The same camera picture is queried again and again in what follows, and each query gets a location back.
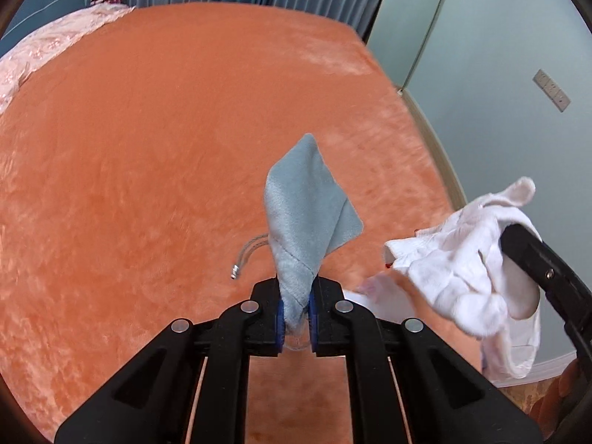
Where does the white cotton glove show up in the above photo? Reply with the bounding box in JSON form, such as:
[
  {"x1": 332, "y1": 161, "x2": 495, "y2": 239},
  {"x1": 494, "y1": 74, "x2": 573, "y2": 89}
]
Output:
[{"x1": 383, "y1": 176, "x2": 541, "y2": 339}]

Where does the grey drawstring pouch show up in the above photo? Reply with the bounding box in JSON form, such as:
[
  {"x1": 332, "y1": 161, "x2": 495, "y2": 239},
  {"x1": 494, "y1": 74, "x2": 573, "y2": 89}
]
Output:
[{"x1": 230, "y1": 132, "x2": 364, "y2": 350}]

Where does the orange plush bed blanket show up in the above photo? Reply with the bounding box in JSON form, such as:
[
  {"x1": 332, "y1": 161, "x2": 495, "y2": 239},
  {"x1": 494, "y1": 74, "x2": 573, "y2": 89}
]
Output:
[{"x1": 0, "y1": 1, "x2": 533, "y2": 444}]

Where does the standing floor mirror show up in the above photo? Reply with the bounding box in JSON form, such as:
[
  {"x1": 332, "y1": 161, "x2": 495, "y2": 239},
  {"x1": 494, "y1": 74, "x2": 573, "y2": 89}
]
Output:
[{"x1": 367, "y1": 0, "x2": 444, "y2": 90}]

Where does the pink bed quilt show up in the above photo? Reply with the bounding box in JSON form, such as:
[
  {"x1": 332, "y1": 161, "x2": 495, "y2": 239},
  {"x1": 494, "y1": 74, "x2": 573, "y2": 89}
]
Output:
[{"x1": 0, "y1": 3, "x2": 134, "y2": 113}]

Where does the blue padded headboard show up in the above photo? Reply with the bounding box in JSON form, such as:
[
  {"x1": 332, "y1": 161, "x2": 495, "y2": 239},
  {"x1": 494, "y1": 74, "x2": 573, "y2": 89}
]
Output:
[{"x1": 0, "y1": 0, "x2": 85, "y2": 55}]

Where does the wall switch panel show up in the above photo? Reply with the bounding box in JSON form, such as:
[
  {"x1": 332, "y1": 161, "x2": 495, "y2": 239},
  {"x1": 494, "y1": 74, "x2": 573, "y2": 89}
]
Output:
[{"x1": 533, "y1": 69, "x2": 571, "y2": 112}]

